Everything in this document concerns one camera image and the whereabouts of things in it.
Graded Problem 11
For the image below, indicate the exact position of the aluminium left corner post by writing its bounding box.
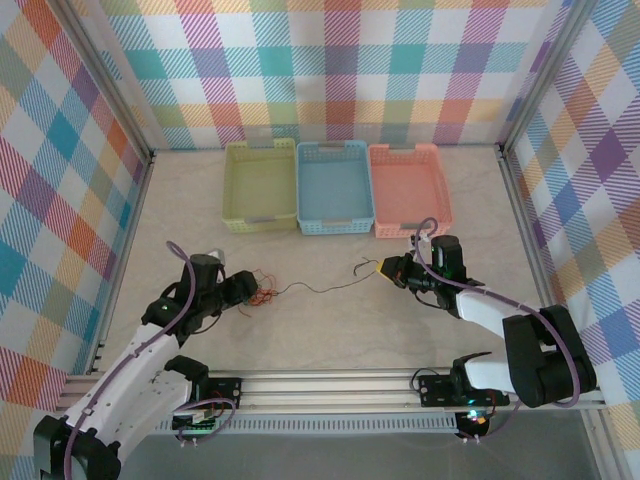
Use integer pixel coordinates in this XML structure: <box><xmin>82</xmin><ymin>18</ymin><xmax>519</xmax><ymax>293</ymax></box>
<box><xmin>62</xmin><ymin>0</ymin><xmax>156</xmax><ymax>161</ymax></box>

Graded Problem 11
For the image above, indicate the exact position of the thin black cable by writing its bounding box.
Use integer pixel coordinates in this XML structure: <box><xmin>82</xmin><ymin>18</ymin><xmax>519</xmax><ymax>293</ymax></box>
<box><xmin>276</xmin><ymin>257</ymin><xmax>380</xmax><ymax>297</ymax></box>

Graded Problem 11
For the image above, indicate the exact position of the aluminium right corner post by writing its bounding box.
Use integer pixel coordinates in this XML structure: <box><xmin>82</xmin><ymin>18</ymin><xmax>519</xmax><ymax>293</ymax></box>
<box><xmin>499</xmin><ymin>0</ymin><xmax>601</xmax><ymax>156</ymax></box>

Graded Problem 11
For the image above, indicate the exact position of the aluminium left side rail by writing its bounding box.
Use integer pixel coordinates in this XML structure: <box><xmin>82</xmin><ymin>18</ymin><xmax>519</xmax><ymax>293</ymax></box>
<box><xmin>87</xmin><ymin>152</ymin><xmax>156</xmax><ymax>376</ymax></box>

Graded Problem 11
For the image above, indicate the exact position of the aluminium corner post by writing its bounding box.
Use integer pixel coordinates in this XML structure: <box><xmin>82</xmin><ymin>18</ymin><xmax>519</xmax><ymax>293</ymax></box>
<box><xmin>499</xmin><ymin>0</ymin><xmax>601</xmax><ymax>156</ymax></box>
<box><xmin>62</xmin><ymin>0</ymin><xmax>156</xmax><ymax>161</ymax></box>

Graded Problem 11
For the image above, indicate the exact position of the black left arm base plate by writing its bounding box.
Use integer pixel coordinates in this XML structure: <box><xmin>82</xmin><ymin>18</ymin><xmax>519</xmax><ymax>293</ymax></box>
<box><xmin>207</xmin><ymin>377</ymin><xmax>245</xmax><ymax>409</ymax></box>

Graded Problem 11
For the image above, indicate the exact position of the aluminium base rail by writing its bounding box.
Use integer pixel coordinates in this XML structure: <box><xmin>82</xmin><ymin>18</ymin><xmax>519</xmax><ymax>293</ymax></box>
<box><xmin>62</xmin><ymin>368</ymin><xmax>609</xmax><ymax>416</ymax></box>

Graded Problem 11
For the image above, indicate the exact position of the aluminium right side rail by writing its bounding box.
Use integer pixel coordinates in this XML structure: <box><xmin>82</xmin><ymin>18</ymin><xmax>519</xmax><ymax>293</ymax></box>
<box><xmin>497</xmin><ymin>147</ymin><xmax>556</xmax><ymax>309</ymax></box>

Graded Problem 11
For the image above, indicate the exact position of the salmon pink plastic basket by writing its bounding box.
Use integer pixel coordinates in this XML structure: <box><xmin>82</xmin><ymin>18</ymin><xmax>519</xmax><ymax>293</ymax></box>
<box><xmin>368</xmin><ymin>143</ymin><xmax>455</xmax><ymax>240</ymax></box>

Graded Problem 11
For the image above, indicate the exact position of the light blue plastic basket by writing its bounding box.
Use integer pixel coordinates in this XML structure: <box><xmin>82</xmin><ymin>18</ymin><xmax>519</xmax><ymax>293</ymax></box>
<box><xmin>295</xmin><ymin>140</ymin><xmax>376</xmax><ymax>237</ymax></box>

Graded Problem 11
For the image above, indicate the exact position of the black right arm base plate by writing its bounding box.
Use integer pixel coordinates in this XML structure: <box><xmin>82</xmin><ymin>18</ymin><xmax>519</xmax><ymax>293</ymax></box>
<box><xmin>417</xmin><ymin>372</ymin><xmax>511</xmax><ymax>407</ymax></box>

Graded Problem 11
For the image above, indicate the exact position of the grey slotted cable duct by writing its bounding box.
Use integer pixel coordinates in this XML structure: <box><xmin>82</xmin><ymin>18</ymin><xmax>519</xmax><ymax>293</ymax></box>
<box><xmin>149</xmin><ymin>417</ymin><xmax>460</xmax><ymax>437</ymax></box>

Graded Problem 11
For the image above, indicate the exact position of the yellow-green plastic basket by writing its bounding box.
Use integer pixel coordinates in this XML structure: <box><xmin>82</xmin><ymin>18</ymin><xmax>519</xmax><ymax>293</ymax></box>
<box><xmin>221</xmin><ymin>138</ymin><xmax>297</xmax><ymax>235</ymax></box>

